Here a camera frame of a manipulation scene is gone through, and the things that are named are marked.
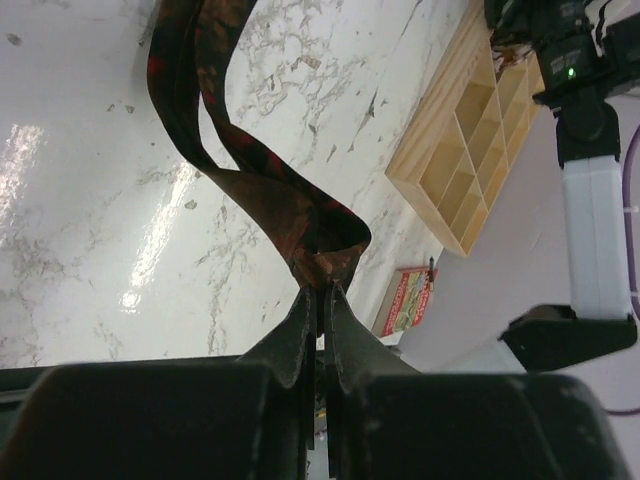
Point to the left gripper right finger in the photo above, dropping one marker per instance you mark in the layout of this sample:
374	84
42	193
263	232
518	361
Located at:
356	362

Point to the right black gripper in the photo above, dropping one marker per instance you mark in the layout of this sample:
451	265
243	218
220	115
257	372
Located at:
509	22

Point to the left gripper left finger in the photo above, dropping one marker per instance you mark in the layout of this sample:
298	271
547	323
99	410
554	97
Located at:
286	355

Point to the brown red patterned tie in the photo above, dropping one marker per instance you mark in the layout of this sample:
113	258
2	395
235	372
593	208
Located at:
319	238

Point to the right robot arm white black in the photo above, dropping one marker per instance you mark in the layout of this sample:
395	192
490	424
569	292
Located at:
600	318

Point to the rolled colourful tie in tray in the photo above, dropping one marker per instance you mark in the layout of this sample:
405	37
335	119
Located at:
506	56

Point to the red treehouse book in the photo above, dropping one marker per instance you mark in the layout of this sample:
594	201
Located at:
404	303

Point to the pen on red book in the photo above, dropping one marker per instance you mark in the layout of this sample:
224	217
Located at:
431	274

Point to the wooden compartment tray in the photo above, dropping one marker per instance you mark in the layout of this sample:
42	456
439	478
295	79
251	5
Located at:
465	136

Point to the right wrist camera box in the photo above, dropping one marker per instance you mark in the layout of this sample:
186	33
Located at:
567	60

